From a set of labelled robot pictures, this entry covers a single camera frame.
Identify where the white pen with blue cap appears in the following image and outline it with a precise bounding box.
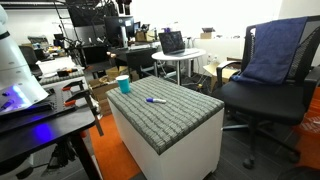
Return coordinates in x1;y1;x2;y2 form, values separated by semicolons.
145;97;167;105

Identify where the light blue cup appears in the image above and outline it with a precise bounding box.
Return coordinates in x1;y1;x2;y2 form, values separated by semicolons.
115;74;131;95

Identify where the round white table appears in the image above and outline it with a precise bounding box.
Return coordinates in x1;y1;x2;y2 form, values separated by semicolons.
151;48;207;86

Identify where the black desk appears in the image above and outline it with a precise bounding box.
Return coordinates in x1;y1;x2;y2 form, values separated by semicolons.
107;44;158;81

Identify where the grey open laptop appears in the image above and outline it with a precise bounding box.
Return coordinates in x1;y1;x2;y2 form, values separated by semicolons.
157;30;201;57

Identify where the brown cardboard box with clutter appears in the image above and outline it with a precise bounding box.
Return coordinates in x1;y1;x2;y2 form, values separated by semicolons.
87;73;120;116

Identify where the large open cardboard box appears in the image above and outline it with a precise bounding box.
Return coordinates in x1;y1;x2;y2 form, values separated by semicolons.
202;61;242;92

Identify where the small cardboard box on shelf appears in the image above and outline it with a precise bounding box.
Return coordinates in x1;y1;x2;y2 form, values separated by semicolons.
199;27;216;40

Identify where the white cabinet box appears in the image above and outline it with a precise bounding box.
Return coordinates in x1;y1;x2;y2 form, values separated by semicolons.
107;98;225;180

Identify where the black computer monitor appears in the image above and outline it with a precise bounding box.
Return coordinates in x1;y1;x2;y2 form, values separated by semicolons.
103;15;136;48

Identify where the orange floor mat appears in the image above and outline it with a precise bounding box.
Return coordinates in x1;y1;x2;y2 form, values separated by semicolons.
87;113;142;180

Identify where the grey woven pad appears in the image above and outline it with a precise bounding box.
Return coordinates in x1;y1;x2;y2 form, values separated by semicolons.
39;68;86;86

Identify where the black office chair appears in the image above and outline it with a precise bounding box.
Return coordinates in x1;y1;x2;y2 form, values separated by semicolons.
212;14;320;170

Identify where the navy blue cloth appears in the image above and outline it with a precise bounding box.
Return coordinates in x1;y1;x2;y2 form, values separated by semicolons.
231;16;309;86

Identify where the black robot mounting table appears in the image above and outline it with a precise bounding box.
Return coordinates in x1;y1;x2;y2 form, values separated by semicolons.
0;78;102;180

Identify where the long orange handled clamp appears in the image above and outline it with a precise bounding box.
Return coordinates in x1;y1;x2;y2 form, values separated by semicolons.
63;89;105;137

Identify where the short orange handled clamp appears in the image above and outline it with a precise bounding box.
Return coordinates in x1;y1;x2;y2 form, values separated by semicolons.
61;79;85;92

